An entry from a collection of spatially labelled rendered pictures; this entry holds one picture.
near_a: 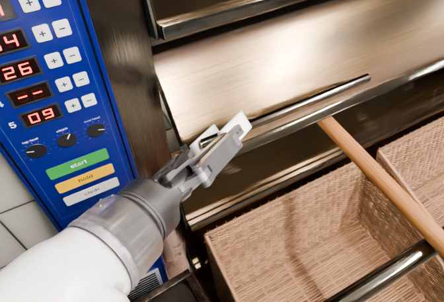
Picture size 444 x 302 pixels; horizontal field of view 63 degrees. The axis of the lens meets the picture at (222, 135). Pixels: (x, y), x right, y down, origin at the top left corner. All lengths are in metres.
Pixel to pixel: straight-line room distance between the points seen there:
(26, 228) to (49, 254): 0.40
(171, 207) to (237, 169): 0.47
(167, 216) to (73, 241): 0.10
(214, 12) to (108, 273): 0.33
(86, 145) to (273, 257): 0.79
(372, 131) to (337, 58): 0.43
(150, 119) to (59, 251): 0.32
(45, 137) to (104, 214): 0.20
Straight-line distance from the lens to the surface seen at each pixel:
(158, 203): 0.40
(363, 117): 1.06
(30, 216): 0.72
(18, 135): 0.53
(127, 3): 0.49
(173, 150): 0.70
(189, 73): 0.60
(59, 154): 0.57
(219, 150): 0.44
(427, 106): 1.26
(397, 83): 0.79
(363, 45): 0.77
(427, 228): 0.66
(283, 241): 1.18
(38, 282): 0.33
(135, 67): 0.54
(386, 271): 0.63
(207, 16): 0.49
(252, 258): 1.14
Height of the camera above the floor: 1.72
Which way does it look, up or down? 49 degrees down
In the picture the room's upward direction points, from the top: straight up
